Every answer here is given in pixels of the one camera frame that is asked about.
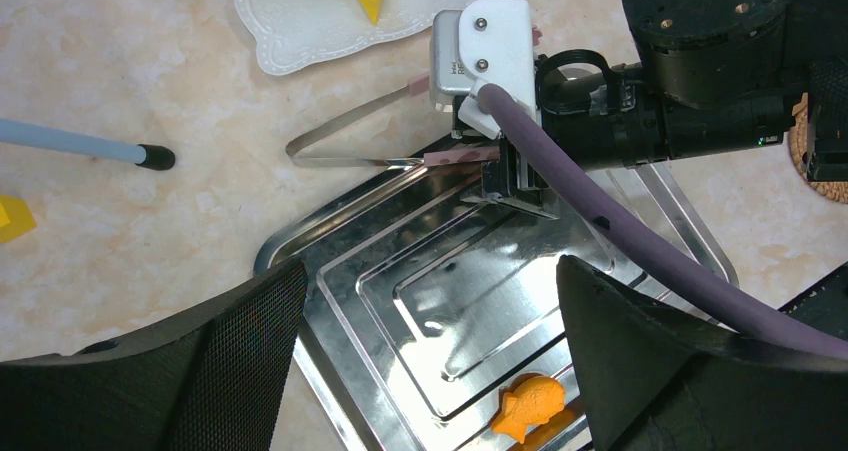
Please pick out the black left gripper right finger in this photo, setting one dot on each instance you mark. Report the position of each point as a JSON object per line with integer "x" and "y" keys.
{"x": 652, "y": 377}

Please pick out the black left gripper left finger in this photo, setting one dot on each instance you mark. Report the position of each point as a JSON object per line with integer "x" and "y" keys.
{"x": 210, "y": 377}

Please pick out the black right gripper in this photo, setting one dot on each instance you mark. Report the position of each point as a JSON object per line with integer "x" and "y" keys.
{"x": 605, "y": 118}

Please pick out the metal tongs with pink tips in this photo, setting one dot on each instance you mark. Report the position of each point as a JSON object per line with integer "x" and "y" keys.
{"x": 357, "y": 122}

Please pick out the orange fish cake lower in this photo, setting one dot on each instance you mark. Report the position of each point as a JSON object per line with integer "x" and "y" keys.
{"x": 533, "y": 403}

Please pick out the stainless steel tray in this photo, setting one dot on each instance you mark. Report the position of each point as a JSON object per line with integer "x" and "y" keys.
{"x": 425, "y": 304}

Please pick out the light blue music stand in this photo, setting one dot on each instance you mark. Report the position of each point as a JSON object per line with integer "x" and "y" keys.
{"x": 153, "y": 157}

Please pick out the yellow toy block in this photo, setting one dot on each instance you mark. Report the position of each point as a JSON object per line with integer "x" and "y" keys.
{"x": 16, "y": 218}

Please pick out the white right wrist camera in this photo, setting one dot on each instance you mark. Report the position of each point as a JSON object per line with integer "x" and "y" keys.
{"x": 487, "y": 42}

